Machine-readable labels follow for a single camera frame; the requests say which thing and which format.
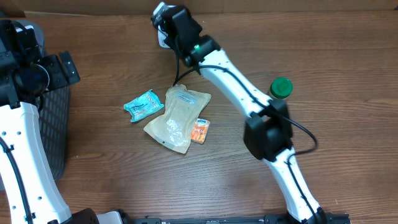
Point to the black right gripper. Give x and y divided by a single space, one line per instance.
173 42

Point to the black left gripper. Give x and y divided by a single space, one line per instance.
62 78

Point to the light teal pack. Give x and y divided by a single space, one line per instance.
143 106

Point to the beige food pouch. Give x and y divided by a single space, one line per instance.
182 108

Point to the orange tissue pack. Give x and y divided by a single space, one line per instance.
200 130

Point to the green lid jar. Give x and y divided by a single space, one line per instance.
280 88

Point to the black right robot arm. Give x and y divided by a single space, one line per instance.
268 126

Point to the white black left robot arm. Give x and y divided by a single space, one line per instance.
30 187

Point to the white barcode scanner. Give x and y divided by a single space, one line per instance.
162 36

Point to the grey plastic mesh basket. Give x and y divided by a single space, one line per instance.
54 130

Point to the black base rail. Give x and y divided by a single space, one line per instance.
266 219

